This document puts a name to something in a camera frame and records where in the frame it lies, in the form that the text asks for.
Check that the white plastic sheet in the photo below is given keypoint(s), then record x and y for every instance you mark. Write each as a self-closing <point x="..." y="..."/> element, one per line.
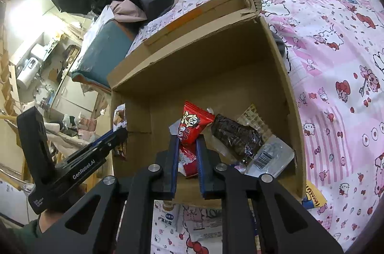
<point x="96" y="26"/>

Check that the red candy packet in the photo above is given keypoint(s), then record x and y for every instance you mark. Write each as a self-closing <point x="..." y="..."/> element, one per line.
<point x="192" y="122"/>

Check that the pink cloth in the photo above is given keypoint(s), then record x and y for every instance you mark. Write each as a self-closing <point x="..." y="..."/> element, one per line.
<point x="126" y="11"/>

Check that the white water heater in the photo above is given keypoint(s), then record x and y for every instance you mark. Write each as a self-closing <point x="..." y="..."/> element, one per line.
<point x="28" y="71"/>

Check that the blue and yellow snack packet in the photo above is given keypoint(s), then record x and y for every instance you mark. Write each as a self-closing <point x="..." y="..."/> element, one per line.
<point x="313" y="197"/>

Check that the cardboard box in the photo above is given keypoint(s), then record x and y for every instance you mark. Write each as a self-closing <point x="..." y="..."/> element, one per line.
<point x="210" y="77"/>

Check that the dark cloth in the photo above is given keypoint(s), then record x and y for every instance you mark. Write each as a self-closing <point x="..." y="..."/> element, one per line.
<point x="156" y="3"/>

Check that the white printed packet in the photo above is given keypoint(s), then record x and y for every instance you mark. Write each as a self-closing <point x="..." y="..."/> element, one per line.
<point x="198" y="225"/>

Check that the person's left forearm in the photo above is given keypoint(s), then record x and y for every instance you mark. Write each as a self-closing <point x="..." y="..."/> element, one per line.
<point x="27" y="234"/>

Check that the clear packet of dark snack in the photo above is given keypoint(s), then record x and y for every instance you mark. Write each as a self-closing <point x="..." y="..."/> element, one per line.
<point x="237" y="140"/>

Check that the white kitchen cabinet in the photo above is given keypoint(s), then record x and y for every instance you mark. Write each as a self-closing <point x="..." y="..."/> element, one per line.
<point x="75" y="98"/>

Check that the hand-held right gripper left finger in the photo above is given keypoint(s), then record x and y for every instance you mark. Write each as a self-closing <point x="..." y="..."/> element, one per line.
<point x="174" y="170"/>

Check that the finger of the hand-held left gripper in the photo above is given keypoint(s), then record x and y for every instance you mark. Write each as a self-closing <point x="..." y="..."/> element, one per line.
<point x="115" y="142"/>
<point x="100" y="140"/>

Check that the red and white snack packet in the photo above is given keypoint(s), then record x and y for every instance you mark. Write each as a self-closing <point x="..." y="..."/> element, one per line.
<point x="187" y="164"/>

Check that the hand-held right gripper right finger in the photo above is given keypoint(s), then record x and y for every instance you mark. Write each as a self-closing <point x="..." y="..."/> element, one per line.
<point x="201" y="171"/>

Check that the pale hanging clothes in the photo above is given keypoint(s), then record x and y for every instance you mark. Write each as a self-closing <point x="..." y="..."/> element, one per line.
<point x="69" y="126"/>

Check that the yellow wafer packet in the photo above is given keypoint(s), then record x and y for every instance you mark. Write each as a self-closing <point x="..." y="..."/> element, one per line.
<point x="253" y="119"/>

